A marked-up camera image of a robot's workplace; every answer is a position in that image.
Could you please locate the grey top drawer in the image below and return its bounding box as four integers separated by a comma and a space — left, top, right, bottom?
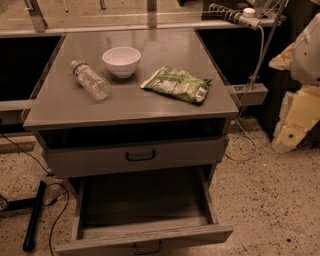
43, 135, 229, 178

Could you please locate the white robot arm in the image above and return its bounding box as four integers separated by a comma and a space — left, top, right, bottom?
269, 13, 320, 153

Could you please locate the white ceramic bowl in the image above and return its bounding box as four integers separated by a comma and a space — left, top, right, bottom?
102, 47, 141, 78

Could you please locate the grey drawer cabinet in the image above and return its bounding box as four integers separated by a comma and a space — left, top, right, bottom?
21, 28, 240, 188

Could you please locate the white power strip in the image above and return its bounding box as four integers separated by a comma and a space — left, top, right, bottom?
209, 3, 260, 30

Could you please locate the white power cable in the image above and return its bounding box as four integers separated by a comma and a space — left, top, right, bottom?
224, 25, 266, 163

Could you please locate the dark cabinet on right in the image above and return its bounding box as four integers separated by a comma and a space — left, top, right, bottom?
258, 0, 320, 138

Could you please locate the black stand leg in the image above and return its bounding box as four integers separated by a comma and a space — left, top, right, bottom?
0, 181, 46, 252

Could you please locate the grey drawer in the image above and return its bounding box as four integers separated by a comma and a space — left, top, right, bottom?
56, 167, 233, 256
43, 135, 229, 178

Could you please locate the black floor cable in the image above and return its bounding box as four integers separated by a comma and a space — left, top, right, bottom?
0, 133, 70, 256

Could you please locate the green chip bag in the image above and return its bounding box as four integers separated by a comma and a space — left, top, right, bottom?
140, 66, 211, 105

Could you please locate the clear plastic water bottle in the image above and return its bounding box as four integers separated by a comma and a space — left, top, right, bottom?
71, 60, 111, 101

